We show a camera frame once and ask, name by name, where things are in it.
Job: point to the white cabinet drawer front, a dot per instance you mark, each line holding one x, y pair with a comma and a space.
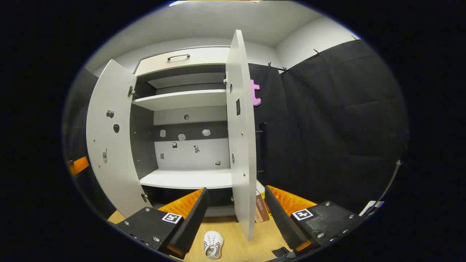
204, 58

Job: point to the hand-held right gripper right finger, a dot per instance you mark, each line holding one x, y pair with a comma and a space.
284, 218

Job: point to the white and grey shoe cabinet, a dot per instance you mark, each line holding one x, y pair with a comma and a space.
189, 178

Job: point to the white canvas shoe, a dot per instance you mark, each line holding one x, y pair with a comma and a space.
213, 243

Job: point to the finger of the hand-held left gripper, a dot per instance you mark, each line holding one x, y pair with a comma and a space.
79, 165

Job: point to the brown printed box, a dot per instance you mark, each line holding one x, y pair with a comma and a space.
261, 209

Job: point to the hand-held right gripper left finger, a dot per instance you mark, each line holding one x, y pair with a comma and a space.
189, 222

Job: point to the white cabinet door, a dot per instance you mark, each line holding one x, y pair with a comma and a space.
242, 145
113, 163

